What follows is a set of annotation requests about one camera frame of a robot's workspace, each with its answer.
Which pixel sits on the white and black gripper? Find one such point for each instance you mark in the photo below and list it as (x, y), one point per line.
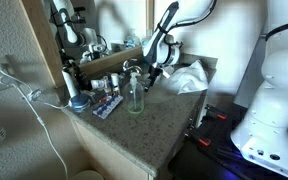
(154, 71)

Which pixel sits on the chrome sink faucet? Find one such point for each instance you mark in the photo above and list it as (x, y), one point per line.
(128, 68)

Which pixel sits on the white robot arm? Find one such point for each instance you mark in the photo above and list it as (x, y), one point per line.
(161, 50)

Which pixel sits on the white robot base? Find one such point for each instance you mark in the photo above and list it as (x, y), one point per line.
(262, 135)

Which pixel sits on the clear soap pump bottle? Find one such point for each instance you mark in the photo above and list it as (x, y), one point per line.
(134, 95)

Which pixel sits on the white terry towel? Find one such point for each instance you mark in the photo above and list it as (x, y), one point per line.
(188, 79)

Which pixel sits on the blue pill blister pack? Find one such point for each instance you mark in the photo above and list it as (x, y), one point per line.
(105, 109)

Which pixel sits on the round blue jar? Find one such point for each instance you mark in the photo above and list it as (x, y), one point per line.
(80, 102)

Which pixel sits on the tall white cylinder bottle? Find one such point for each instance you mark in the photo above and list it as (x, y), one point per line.
(69, 83)

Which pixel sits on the red handled clamp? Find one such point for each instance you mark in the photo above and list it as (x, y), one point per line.
(215, 113)
(200, 138)

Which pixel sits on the wood framed wall mirror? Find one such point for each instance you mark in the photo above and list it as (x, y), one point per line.
(87, 31)

